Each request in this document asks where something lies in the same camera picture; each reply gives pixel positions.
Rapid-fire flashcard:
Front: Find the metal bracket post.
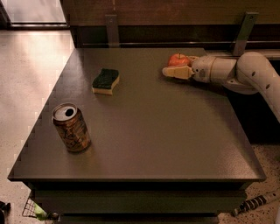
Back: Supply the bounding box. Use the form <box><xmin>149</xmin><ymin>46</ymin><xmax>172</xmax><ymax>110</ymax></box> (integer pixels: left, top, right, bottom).
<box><xmin>232</xmin><ymin>11</ymin><xmax>259</xmax><ymax>57</ymax></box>
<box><xmin>105</xmin><ymin>15</ymin><xmax>120</xmax><ymax>48</ymax></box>

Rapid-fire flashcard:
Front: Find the right metal bracket post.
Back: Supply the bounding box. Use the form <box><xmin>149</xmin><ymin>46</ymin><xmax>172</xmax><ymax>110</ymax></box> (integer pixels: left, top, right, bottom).
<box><xmin>232</xmin><ymin>11</ymin><xmax>259</xmax><ymax>57</ymax></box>

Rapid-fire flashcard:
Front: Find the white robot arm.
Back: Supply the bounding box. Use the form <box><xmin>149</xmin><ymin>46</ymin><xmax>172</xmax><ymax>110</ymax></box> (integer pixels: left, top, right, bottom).
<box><xmin>162</xmin><ymin>52</ymin><xmax>280</xmax><ymax>122</ymax></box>

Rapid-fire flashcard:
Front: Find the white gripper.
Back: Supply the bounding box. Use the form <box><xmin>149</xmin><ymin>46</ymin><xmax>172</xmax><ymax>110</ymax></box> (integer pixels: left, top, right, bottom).
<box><xmin>162</xmin><ymin>56</ymin><xmax>237</xmax><ymax>83</ymax></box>

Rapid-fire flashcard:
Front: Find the brown soda can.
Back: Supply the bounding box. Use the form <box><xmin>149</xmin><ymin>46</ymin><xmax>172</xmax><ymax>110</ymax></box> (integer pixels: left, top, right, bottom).
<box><xmin>52</xmin><ymin>103</ymin><xmax>91</xmax><ymax>153</ymax></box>

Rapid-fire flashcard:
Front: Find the black white striped tool handle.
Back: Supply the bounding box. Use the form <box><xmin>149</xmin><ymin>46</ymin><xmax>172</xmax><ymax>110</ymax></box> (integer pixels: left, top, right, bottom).
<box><xmin>231</xmin><ymin>189</ymin><xmax>280</xmax><ymax>217</ymax></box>

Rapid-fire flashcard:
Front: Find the left metal bracket post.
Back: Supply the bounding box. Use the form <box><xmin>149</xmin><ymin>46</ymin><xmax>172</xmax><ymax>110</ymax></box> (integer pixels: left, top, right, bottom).
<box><xmin>105</xmin><ymin>15</ymin><xmax>120</xmax><ymax>48</ymax></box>

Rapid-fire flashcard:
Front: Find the red apple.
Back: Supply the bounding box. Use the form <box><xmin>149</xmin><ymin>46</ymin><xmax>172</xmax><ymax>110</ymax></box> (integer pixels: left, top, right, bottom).
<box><xmin>168</xmin><ymin>53</ymin><xmax>191</xmax><ymax>67</ymax></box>

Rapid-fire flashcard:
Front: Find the green and yellow sponge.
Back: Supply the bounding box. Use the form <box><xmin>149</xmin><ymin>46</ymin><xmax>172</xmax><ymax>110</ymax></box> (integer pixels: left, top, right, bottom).
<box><xmin>92</xmin><ymin>68</ymin><xmax>120</xmax><ymax>95</ymax></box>

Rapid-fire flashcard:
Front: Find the horizontal metal rail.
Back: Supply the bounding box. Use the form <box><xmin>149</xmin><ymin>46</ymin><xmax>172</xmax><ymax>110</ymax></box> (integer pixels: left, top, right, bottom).
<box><xmin>80</xmin><ymin>40</ymin><xmax>280</xmax><ymax>48</ymax></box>

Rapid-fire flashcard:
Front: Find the wire basket with green item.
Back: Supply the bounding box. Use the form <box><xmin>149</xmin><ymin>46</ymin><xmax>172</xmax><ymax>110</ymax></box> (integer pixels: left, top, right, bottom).
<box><xmin>22</xmin><ymin>198</ymin><xmax>48</xmax><ymax>221</ymax></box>

